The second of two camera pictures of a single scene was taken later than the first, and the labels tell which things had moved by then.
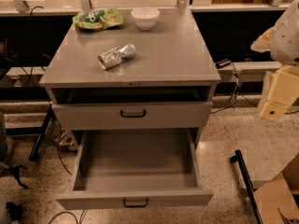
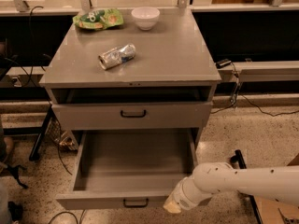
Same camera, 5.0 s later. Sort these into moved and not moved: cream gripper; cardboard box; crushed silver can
Moved: cream gripper
Not moved: cardboard box; crushed silver can
